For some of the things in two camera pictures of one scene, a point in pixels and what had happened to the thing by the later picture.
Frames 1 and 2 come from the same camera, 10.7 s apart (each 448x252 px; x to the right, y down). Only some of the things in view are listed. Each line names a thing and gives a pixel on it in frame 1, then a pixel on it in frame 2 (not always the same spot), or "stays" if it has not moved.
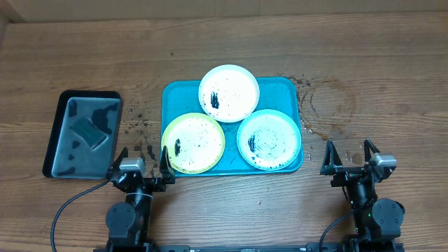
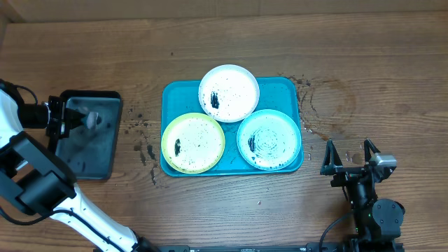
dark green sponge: x=94 y=135 → x=92 y=120
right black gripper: x=331 y=165 stays
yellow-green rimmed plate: x=195 y=143 stays
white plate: x=229 y=93 stays
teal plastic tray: x=180 y=97 stays
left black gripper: x=157 y=185 → x=65 y=122
